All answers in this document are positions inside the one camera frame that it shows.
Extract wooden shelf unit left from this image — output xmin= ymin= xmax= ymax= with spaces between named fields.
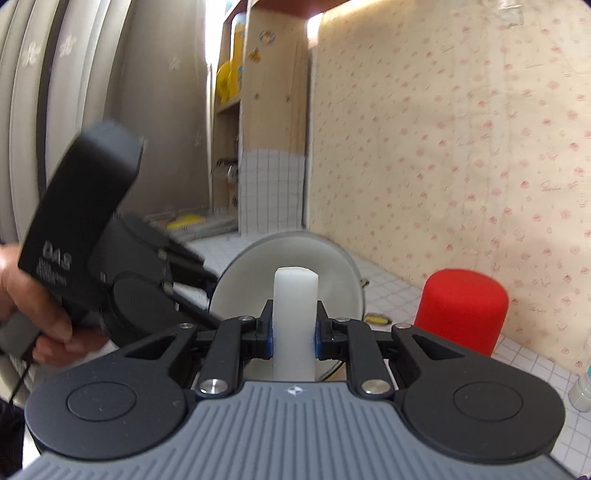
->
xmin=207 ymin=0 xmax=320 ymax=236

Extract yellow plates on shelf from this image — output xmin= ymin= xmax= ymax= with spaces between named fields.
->
xmin=216 ymin=13 xmax=246 ymax=105

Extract red cylindrical speaker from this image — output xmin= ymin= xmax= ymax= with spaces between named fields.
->
xmin=415 ymin=269 xmax=509 ymax=356

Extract person's left hand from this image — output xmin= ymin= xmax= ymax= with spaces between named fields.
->
xmin=1 ymin=244 xmax=109 ymax=367

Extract white sponge block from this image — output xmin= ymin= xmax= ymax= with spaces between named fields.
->
xmin=273 ymin=267 xmax=318 ymax=382

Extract yellow white ceramic bowl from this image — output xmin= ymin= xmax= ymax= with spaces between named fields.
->
xmin=209 ymin=232 xmax=365 ymax=382

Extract teal capped small bottle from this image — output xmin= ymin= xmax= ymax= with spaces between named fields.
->
xmin=568 ymin=368 xmax=591 ymax=413

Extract metal folding rack yellow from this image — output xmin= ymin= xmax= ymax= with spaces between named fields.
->
xmin=143 ymin=211 xmax=238 ymax=243

